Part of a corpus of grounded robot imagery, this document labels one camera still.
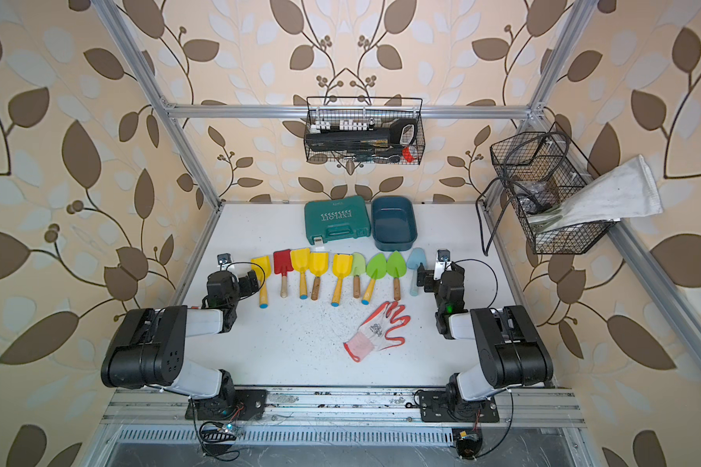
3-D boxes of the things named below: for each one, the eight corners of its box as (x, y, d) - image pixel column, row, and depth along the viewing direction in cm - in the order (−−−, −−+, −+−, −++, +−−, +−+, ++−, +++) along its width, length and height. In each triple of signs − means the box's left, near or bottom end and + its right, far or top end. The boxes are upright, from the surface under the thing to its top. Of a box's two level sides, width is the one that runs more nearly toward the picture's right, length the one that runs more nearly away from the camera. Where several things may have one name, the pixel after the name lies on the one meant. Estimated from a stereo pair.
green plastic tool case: (309, 249, 109) (307, 240, 104) (302, 210, 122) (300, 200, 118) (373, 236, 113) (373, 227, 108) (360, 199, 126) (360, 190, 121)
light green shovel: (352, 298, 96) (351, 295, 94) (353, 255, 107) (353, 252, 105) (365, 298, 96) (365, 295, 94) (365, 255, 107) (365, 252, 105)
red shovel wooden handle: (276, 299, 96) (274, 295, 93) (275, 255, 107) (274, 251, 105) (294, 296, 96) (292, 292, 94) (292, 252, 108) (291, 248, 106)
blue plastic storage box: (372, 252, 108) (372, 242, 103) (371, 206, 124) (371, 196, 119) (416, 252, 108) (418, 242, 103) (409, 206, 123) (411, 195, 119)
